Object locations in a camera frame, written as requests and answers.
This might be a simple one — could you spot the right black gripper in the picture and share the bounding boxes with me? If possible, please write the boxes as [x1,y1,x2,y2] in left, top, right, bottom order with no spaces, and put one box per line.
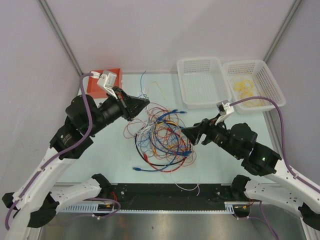
[180,113,242,159]

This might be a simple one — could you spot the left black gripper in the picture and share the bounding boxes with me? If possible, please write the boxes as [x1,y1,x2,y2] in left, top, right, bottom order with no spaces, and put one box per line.
[86,85,149,136]

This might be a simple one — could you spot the thin blue wire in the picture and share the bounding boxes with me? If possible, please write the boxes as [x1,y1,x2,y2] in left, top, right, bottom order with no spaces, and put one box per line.
[136,70,161,156]

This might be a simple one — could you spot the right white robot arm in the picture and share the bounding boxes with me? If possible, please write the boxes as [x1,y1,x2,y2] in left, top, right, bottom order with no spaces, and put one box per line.
[182,118,320,230]

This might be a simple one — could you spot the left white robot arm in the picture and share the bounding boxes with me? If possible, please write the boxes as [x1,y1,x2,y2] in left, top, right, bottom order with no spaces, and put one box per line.
[2,86,150,240]

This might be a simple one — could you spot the orange plastic box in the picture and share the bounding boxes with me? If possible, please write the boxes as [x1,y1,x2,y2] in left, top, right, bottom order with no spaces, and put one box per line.
[86,68,123,99]

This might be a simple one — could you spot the left white plastic basket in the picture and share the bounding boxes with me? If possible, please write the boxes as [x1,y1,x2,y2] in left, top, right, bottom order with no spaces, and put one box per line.
[176,57,232,109]

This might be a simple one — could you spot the white plastic basket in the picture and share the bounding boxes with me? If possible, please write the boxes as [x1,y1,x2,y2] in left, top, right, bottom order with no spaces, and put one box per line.
[176,57,232,109]
[222,59,287,107]

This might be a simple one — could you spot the right white plastic basket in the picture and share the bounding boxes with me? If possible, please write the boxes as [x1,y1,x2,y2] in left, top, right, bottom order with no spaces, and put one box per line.
[222,59,287,107]

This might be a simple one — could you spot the blue ethernet cable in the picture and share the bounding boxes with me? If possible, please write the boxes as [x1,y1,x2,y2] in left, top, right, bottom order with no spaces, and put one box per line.
[147,109,193,157]
[132,166,176,174]

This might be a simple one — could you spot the orange thin wire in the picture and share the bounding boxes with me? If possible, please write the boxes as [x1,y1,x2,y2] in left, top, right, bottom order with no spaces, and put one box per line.
[139,119,198,163]

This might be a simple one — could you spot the red thin wire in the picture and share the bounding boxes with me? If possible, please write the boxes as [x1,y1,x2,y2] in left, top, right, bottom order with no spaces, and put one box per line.
[123,101,200,174]

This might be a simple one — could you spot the black cable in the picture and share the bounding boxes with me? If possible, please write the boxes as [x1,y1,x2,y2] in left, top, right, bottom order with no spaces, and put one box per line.
[134,121,193,169]

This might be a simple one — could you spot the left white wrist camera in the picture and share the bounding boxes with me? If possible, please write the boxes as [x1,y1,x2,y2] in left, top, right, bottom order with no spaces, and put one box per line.
[97,70,117,99]

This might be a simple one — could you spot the loose white wire near base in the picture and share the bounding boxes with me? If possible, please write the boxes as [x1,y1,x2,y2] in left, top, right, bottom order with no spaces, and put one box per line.
[169,164,201,196]

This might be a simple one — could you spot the yellow wires in basket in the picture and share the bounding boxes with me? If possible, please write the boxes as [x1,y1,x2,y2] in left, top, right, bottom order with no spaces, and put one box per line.
[238,91,267,108]

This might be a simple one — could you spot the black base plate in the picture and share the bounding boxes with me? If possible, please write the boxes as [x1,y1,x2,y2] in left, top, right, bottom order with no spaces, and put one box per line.
[97,183,252,211]

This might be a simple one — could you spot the white slotted cable duct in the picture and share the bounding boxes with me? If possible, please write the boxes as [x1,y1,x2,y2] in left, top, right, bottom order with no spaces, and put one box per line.
[59,202,121,214]

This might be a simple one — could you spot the left aluminium corner post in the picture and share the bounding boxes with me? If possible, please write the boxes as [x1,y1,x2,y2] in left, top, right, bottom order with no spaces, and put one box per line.
[36,0,83,76]

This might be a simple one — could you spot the aluminium corner post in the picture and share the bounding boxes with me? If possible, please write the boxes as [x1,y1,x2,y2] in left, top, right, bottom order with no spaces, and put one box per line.
[36,0,83,76]
[263,0,305,64]

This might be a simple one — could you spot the right aluminium corner post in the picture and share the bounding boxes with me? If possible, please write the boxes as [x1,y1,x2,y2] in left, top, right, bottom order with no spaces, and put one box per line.
[263,0,305,64]

